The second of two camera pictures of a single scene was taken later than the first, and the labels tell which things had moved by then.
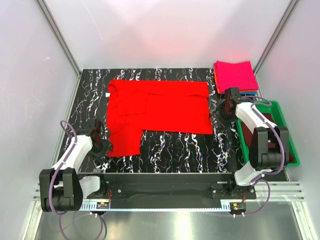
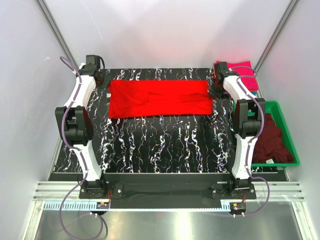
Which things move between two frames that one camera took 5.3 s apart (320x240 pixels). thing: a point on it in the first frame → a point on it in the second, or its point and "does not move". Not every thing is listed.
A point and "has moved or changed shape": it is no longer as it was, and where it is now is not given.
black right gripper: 225,123 → 214,94
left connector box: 102,205 does not move
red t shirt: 134,106 has moved or changed shape
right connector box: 238,207 does not move
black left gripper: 107,146 → 104,85
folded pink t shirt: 235,75 does not move
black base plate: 170,190 does not move
